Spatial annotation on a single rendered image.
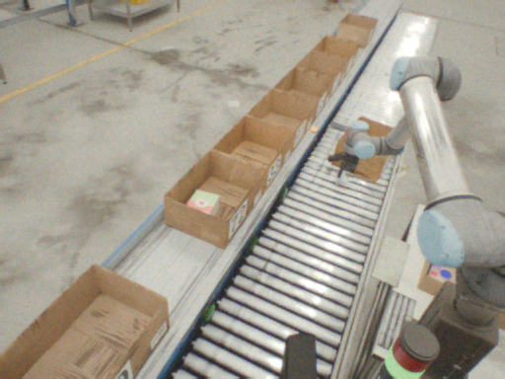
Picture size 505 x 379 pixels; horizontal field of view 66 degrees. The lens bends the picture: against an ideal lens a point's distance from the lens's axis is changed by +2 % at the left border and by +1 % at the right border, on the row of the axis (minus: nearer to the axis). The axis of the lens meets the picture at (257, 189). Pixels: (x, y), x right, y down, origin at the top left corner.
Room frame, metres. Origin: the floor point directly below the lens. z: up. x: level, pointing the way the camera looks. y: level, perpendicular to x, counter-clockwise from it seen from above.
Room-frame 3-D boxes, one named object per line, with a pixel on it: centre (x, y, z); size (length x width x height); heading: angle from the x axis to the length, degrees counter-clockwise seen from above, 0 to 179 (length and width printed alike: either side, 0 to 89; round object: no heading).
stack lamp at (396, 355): (0.29, -0.24, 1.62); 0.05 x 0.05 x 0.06
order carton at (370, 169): (2.06, -0.64, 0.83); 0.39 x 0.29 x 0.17; 153
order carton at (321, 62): (2.76, -0.34, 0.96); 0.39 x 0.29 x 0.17; 160
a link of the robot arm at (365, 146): (1.62, -0.49, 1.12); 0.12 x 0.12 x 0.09; 7
